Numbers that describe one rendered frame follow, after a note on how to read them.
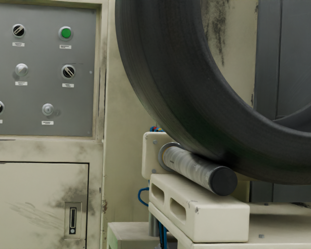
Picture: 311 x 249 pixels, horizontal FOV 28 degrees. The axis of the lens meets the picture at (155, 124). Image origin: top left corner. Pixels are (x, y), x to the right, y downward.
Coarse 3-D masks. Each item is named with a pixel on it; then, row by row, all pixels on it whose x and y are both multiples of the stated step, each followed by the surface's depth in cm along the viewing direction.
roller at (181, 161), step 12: (168, 156) 122; (180, 156) 115; (192, 156) 110; (180, 168) 112; (192, 168) 104; (204, 168) 98; (216, 168) 94; (228, 168) 94; (192, 180) 107; (204, 180) 97; (216, 180) 94; (228, 180) 94; (216, 192) 94; (228, 192) 94
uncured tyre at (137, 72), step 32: (128, 0) 94; (160, 0) 89; (192, 0) 88; (128, 32) 97; (160, 32) 89; (192, 32) 89; (128, 64) 104; (160, 64) 91; (192, 64) 89; (160, 96) 94; (192, 96) 90; (224, 96) 90; (192, 128) 93; (224, 128) 91; (256, 128) 92; (288, 128) 92; (224, 160) 96; (256, 160) 94; (288, 160) 93
